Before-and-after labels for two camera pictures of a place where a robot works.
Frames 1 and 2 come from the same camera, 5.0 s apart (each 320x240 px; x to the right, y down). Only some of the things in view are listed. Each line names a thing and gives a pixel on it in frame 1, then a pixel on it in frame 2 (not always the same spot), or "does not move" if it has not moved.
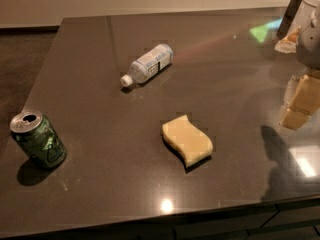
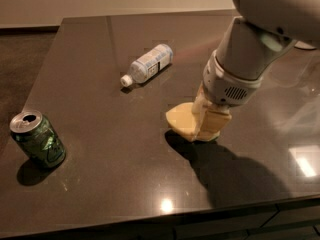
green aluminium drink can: x=38 y=138 does not move
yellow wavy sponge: x=187 y=140 to x=180 y=119
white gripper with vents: x=309 y=48 to x=224 y=87
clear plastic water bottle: x=148 y=64 does not move
